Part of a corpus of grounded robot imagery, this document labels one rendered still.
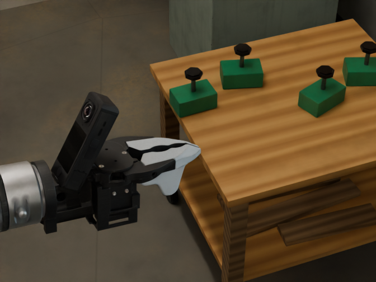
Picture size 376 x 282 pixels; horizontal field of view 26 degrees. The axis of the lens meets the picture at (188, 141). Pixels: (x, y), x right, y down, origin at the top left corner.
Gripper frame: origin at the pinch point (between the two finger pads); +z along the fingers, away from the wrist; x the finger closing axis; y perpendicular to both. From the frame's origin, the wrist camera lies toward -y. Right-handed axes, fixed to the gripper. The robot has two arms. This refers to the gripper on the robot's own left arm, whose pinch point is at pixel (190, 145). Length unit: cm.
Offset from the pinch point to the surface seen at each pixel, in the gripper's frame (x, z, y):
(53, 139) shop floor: -163, 31, 89
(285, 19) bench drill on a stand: -144, 110, 47
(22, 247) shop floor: -121, 7, 100
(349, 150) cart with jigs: -60, 76, 48
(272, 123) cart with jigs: -77, 64, 46
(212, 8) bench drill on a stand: -145, 81, 40
